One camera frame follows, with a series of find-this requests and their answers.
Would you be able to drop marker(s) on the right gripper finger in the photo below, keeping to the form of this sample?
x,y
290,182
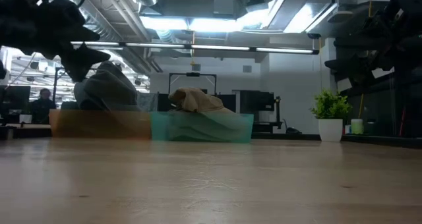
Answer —
x,y
346,68

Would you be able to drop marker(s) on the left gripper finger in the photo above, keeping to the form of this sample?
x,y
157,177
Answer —
x,y
82,61
74,26

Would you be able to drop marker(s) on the dark grey cap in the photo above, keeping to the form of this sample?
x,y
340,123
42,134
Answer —
x,y
112,89

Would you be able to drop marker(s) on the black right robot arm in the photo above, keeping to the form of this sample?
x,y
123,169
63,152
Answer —
x,y
409,6

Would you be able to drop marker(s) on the black ceiling sensor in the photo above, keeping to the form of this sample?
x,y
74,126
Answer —
x,y
313,36

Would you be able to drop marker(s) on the green plant in white pot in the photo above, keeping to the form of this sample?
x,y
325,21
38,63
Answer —
x,y
330,118

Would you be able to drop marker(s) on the green container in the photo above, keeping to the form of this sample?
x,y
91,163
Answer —
x,y
356,126

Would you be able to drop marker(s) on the person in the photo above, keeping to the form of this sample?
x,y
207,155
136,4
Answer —
x,y
43,110

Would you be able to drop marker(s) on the orange translucent plastic bin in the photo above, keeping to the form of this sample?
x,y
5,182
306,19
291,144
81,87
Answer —
x,y
99,125

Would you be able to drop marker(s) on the black monitor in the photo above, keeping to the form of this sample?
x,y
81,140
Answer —
x,y
14,99

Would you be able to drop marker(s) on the black background cabinet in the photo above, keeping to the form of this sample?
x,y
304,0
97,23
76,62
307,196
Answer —
x,y
255,105

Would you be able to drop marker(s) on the long linear ceiling light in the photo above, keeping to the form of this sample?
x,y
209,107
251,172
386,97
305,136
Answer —
x,y
217,47

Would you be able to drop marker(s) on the teal translucent plastic bin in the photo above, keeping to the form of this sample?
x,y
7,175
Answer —
x,y
204,128

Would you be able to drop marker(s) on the black background post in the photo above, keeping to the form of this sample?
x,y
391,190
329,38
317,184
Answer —
x,y
55,85

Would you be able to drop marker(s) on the black aluminium table frame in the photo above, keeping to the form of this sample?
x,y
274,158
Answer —
x,y
280,136

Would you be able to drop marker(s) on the black background rig frame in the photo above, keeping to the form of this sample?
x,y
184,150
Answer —
x,y
192,74

